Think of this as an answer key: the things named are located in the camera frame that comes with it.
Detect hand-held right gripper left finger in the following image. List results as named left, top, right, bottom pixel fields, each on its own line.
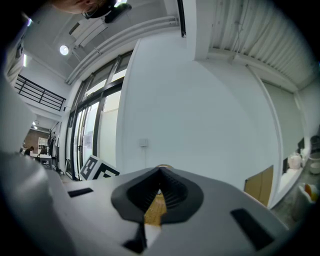
left=49, top=166, right=161, bottom=256

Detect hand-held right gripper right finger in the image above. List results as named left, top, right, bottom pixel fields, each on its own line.
left=147, top=166, right=291, bottom=256

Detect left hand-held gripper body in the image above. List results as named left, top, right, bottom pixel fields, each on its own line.
left=78, top=154, right=121, bottom=182

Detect wicker basket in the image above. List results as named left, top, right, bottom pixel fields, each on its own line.
left=144, top=163, right=174, bottom=226

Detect black coat rack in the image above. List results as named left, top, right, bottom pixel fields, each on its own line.
left=47, top=128, right=64, bottom=174

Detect grey table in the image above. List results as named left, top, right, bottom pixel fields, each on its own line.
left=34, top=153, right=54, bottom=170

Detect black framed glass door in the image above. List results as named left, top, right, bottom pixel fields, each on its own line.
left=64, top=49, right=134, bottom=181

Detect flat brown cardboard box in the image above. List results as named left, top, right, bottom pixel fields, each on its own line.
left=244, top=164, right=274, bottom=207

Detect white shelf unit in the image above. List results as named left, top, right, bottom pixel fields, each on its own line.
left=37, top=136, right=50, bottom=154

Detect black balcony railing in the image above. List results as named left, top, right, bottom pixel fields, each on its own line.
left=14, top=74, right=67, bottom=112

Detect white rounded container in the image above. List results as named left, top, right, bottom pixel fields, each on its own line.
left=287, top=153, right=302, bottom=170

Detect white round bowl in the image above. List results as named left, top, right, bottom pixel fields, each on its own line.
left=309, top=160, right=320, bottom=175

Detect white roller blind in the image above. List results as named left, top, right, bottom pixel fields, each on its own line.
left=259, top=78, right=306, bottom=161

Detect white ceiling pipes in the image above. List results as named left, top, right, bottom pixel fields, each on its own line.
left=65, top=15, right=180, bottom=85

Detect white ceiling air conditioner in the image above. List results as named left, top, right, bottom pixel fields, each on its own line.
left=68, top=17, right=109, bottom=49

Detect person's face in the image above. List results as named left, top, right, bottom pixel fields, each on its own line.
left=51, top=0, right=117, bottom=15

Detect black ceiling track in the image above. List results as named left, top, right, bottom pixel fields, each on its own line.
left=176, top=0, right=187, bottom=39

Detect black head camera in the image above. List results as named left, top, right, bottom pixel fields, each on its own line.
left=104, top=2, right=133, bottom=24

